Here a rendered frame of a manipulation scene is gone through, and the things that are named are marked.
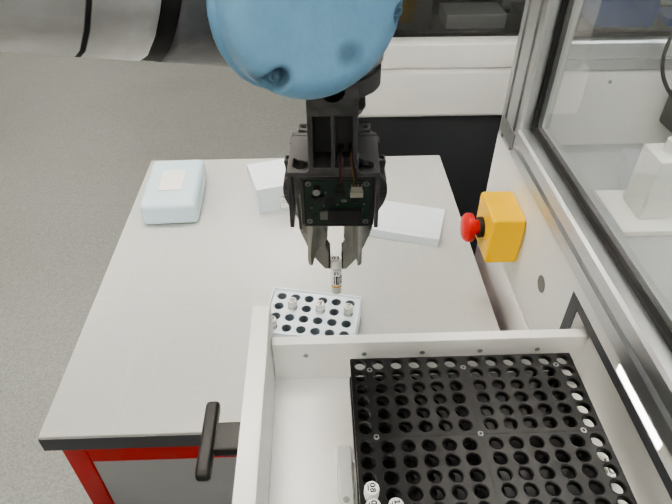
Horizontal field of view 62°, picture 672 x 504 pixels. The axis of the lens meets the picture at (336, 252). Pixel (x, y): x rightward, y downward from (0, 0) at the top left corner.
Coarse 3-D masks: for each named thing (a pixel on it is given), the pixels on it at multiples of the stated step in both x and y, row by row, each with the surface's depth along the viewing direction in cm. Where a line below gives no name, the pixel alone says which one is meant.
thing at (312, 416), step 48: (336, 336) 60; (384, 336) 60; (432, 336) 60; (480, 336) 60; (528, 336) 60; (576, 336) 60; (288, 384) 62; (336, 384) 62; (288, 432) 57; (336, 432) 57; (624, 432) 53; (288, 480) 53; (336, 480) 53
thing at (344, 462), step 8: (336, 448) 55; (344, 448) 55; (344, 456) 54; (344, 464) 53; (344, 472) 53; (344, 480) 52; (352, 480) 52; (344, 488) 52; (352, 488) 52; (344, 496) 51; (352, 496) 51
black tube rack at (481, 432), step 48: (384, 384) 54; (432, 384) 54; (480, 384) 58; (528, 384) 54; (576, 384) 55; (384, 432) 54; (432, 432) 50; (480, 432) 50; (528, 432) 50; (576, 432) 50; (384, 480) 47; (432, 480) 50; (480, 480) 50; (528, 480) 47; (576, 480) 47; (624, 480) 47
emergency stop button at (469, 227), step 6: (462, 216) 77; (468, 216) 76; (462, 222) 77; (468, 222) 75; (474, 222) 75; (462, 228) 77; (468, 228) 75; (474, 228) 75; (462, 234) 77; (468, 234) 75; (474, 234) 75; (468, 240) 76
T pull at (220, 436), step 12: (216, 408) 51; (204, 420) 50; (216, 420) 50; (204, 432) 49; (216, 432) 49; (228, 432) 49; (204, 444) 48; (216, 444) 48; (228, 444) 48; (204, 456) 47; (204, 468) 46; (204, 480) 46
